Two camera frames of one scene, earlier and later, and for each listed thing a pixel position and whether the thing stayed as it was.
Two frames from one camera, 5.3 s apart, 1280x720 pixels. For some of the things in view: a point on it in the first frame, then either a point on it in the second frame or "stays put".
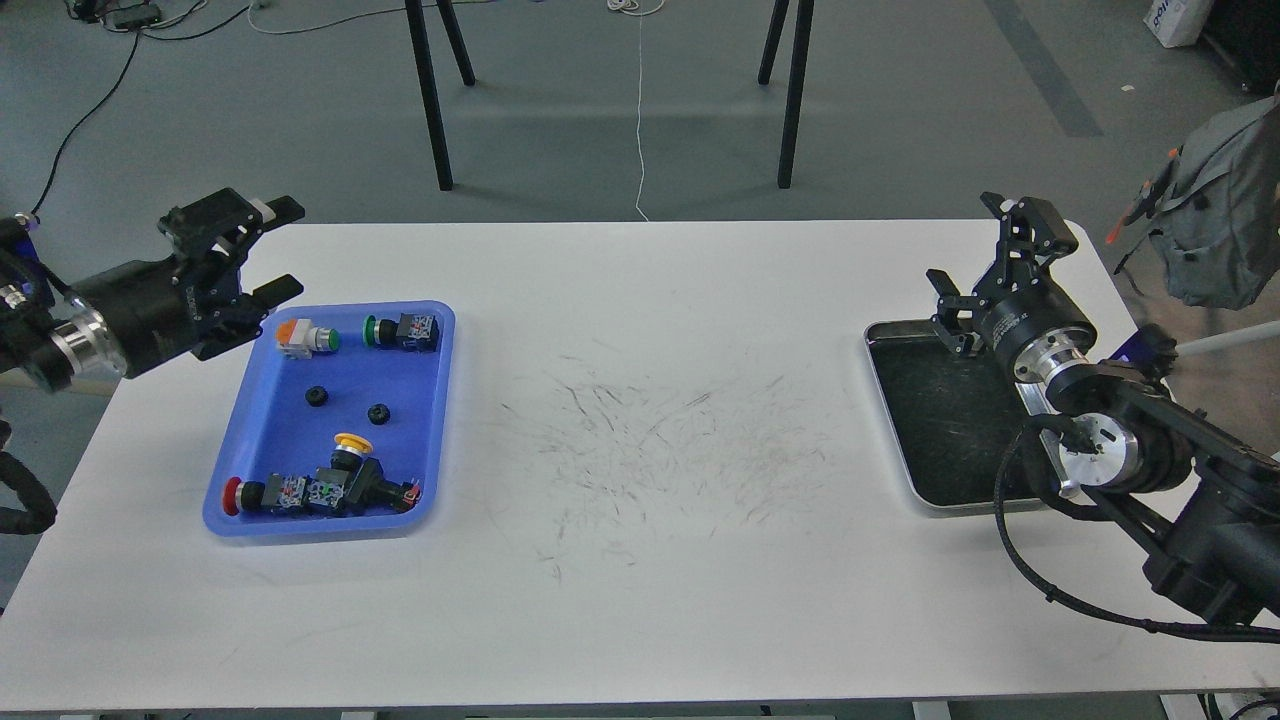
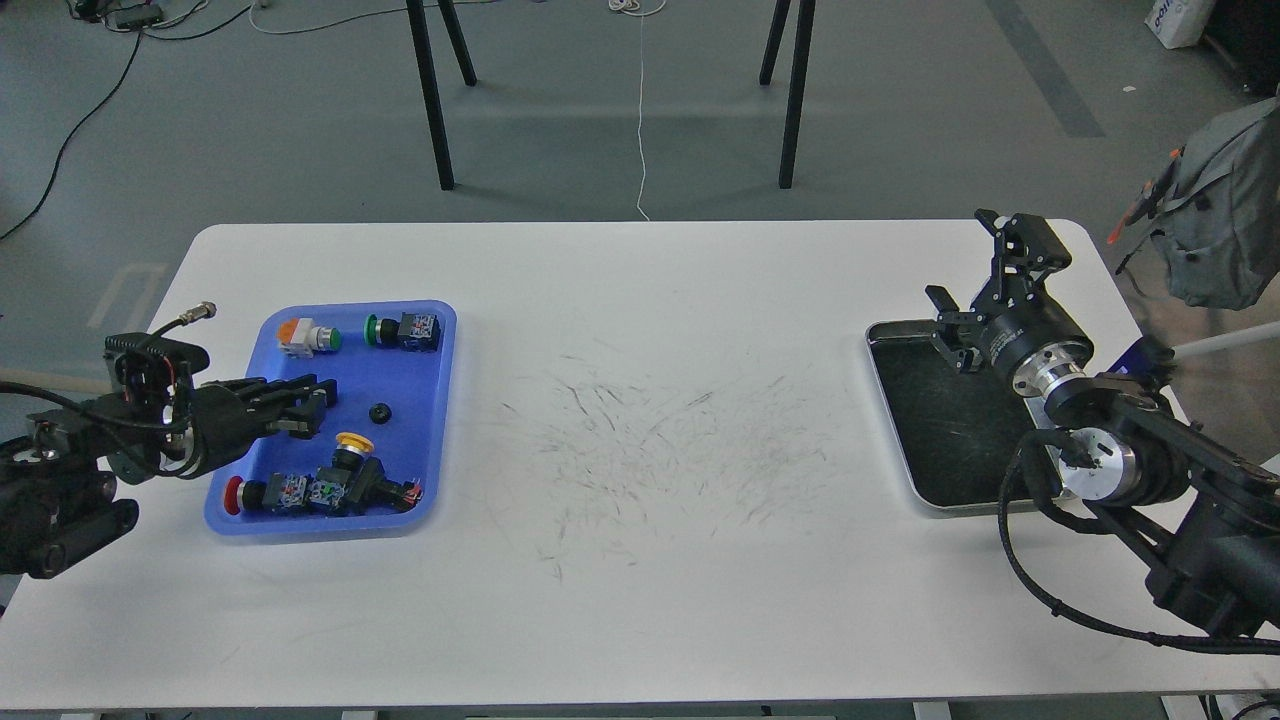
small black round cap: (379, 414) stays put
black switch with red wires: (358, 484) stays put
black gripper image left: (152, 306) → (227, 417)
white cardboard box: (1177, 22) stays put
